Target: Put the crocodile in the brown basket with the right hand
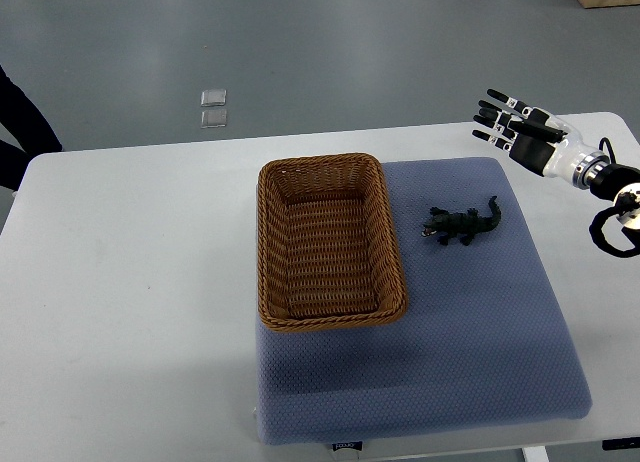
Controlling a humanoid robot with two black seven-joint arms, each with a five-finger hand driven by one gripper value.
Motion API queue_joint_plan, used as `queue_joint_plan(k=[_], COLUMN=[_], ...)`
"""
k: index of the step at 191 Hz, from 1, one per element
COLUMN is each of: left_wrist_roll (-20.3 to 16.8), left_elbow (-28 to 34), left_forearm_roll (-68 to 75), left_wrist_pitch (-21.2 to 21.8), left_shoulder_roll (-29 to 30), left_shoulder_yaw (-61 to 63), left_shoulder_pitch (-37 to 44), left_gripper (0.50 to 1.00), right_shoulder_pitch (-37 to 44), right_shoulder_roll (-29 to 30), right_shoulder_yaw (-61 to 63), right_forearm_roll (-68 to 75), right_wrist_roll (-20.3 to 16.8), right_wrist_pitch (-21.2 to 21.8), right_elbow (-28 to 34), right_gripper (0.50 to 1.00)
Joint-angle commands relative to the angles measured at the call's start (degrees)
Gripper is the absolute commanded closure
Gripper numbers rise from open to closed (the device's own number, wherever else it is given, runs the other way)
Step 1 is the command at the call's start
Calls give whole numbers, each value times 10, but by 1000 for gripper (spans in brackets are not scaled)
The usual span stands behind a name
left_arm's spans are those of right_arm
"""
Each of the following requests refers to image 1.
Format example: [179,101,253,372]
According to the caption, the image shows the blue foam mat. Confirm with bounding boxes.
[256,157,592,445]

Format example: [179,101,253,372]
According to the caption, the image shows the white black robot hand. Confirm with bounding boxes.
[472,89,612,190]

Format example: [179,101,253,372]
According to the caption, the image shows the dark toy crocodile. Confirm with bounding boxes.
[421,196,502,246]

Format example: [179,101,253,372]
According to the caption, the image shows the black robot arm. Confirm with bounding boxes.
[585,162,639,231]

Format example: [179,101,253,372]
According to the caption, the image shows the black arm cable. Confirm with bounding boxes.
[588,137,640,258]

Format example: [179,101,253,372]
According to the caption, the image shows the dark clothed person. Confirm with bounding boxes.
[1,69,63,192]

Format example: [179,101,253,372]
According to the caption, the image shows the brown wicker basket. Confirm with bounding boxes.
[256,153,408,333]

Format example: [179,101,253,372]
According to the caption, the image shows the black table control panel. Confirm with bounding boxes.
[601,436,640,451]

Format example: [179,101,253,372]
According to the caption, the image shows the upper floor plate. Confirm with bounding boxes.
[201,88,227,107]

